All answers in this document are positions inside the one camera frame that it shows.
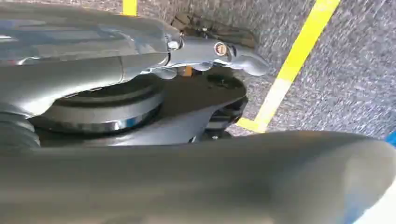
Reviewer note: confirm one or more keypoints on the short yellow floor tape strip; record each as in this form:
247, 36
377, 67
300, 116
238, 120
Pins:
130, 7

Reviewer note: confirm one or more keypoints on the small blue object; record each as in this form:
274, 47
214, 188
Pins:
391, 138

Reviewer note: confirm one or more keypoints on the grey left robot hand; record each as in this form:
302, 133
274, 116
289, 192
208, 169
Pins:
185, 185

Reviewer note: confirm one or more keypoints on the ribbed grey left robot arm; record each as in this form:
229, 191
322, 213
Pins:
15, 133

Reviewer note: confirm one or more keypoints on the robot's own black leg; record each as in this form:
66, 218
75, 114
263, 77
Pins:
191, 99

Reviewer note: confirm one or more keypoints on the long yellow floor tape strip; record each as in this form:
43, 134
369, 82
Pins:
297, 55

